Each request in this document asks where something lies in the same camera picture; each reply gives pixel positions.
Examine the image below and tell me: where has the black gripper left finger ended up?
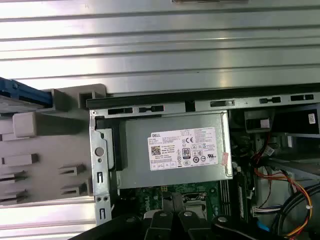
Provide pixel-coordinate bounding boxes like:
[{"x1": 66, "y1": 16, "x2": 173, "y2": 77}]
[{"x1": 71, "y1": 192, "x2": 174, "y2": 240}]

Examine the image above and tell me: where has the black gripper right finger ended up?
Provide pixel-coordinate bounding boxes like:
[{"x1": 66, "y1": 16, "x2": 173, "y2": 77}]
[{"x1": 172, "y1": 192, "x2": 278, "y2": 240}]

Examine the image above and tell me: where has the hard disk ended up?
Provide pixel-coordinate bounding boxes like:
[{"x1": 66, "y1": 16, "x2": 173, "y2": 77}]
[{"x1": 0, "y1": 76, "x2": 53, "y2": 111}]

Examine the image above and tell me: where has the CPU socket with silver CPU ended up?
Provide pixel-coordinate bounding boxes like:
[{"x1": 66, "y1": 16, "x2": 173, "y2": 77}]
[{"x1": 183, "y1": 192, "x2": 209, "y2": 216}]

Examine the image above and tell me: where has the green motherboard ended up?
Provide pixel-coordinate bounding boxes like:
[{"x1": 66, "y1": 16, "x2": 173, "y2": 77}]
[{"x1": 118, "y1": 181, "x2": 253, "y2": 226}]

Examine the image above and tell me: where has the grey power supply unit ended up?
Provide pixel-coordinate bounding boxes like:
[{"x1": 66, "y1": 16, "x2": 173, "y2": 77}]
[{"x1": 118, "y1": 111, "x2": 234, "y2": 190}]

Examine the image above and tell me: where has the black open PC case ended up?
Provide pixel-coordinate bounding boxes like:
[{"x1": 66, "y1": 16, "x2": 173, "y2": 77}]
[{"x1": 86, "y1": 93, "x2": 320, "y2": 240}]

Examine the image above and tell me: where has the grey metal drive cage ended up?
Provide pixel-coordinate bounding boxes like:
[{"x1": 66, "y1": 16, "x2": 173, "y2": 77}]
[{"x1": 229, "y1": 104, "x2": 320, "y2": 181}]

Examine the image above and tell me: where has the grey plastic parts rack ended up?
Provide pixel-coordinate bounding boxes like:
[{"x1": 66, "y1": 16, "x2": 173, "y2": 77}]
[{"x1": 0, "y1": 83, "x2": 108, "y2": 206}]

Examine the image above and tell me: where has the thin pale wire bundle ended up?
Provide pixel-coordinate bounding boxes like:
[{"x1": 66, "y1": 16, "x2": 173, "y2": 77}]
[{"x1": 251, "y1": 203, "x2": 285, "y2": 218}]

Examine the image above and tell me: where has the black cable bundle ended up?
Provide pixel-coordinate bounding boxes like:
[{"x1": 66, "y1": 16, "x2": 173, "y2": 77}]
[{"x1": 271, "y1": 188, "x2": 312, "y2": 240}]

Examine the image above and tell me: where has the orange yellow power wire bundle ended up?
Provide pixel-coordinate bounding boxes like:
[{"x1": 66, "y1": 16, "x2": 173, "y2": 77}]
[{"x1": 252, "y1": 149, "x2": 313, "y2": 238}]

